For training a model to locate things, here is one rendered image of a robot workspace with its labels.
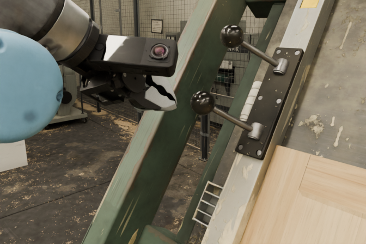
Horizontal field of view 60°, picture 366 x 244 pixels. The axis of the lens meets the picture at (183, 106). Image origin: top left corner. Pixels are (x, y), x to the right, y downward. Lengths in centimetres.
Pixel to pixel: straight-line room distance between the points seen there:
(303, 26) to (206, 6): 24
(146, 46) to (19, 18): 15
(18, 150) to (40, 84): 379
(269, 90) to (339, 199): 20
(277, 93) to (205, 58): 24
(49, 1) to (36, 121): 19
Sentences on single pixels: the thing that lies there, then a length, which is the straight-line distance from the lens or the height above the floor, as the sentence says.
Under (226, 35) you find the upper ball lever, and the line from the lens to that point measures 51.
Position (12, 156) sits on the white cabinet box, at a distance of 403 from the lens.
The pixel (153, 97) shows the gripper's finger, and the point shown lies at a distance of 49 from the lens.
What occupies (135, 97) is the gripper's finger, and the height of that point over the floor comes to 144.
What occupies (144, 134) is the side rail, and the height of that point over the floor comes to 132.
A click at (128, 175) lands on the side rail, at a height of 125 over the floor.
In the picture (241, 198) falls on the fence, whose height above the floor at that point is 128.
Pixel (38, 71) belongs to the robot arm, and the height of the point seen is 151.
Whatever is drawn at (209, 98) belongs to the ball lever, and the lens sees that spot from 47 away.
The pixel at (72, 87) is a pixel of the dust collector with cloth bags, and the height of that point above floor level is 57.
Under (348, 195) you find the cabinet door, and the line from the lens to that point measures 49.
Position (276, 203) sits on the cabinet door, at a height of 128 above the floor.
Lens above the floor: 154
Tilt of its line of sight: 14 degrees down
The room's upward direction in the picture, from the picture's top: straight up
